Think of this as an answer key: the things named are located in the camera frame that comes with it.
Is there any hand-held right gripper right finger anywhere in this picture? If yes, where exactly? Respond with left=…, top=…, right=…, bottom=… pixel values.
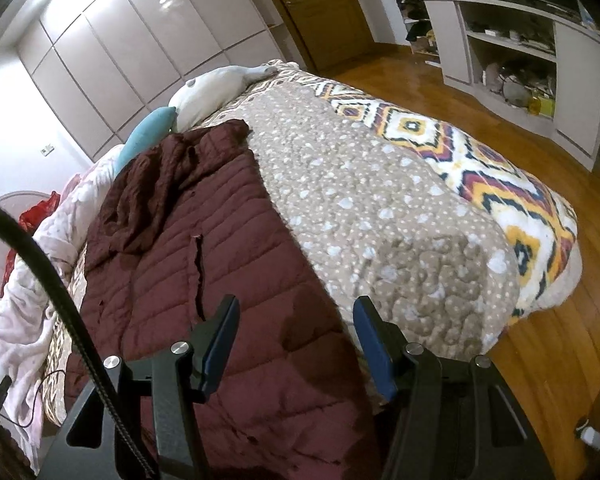
left=352, top=296, right=556, bottom=480

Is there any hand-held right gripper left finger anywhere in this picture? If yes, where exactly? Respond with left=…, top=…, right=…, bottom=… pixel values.
left=37, top=295, right=241, bottom=480

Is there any maroon puffer coat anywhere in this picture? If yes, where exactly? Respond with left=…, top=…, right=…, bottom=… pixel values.
left=62, top=119, right=386, bottom=480

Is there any patterned beige bedspread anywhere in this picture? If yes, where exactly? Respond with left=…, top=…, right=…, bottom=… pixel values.
left=45, top=60, right=581, bottom=426

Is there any pink fleece blanket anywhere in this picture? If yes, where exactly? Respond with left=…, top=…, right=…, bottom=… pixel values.
left=0, top=142, right=128, bottom=441

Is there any red cloth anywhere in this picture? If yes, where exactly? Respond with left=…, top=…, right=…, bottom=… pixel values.
left=2, top=191, right=62, bottom=281

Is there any teal pillow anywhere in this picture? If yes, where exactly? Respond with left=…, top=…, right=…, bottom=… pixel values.
left=114, top=106, right=178, bottom=171

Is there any white power adapter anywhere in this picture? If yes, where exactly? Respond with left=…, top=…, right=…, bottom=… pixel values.
left=572, top=417, right=600, bottom=450

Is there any pale round headboard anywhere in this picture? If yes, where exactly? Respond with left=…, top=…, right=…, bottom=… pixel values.
left=0, top=189, right=56, bottom=221

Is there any white plush pillow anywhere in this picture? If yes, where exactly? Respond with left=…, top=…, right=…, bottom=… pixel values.
left=169, top=62, right=276, bottom=133

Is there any yellow box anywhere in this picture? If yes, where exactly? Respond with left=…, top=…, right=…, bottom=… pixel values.
left=527, top=92, right=556, bottom=117

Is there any glossy beige wardrobe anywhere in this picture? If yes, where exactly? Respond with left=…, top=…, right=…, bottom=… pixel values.
left=17, top=0, right=306, bottom=163

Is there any white shelf unit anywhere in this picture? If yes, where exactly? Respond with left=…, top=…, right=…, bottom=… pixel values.
left=419, top=0, right=600, bottom=171

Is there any wooden door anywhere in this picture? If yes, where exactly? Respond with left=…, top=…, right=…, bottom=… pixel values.
left=257, top=0, right=376, bottom=73

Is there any thin black wire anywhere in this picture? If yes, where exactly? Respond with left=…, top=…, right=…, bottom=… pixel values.
left=0, top=369, right=68, bottom=428

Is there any black braided cable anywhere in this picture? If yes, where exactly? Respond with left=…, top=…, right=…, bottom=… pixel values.
left=0, top=195, right=158, bottom=480

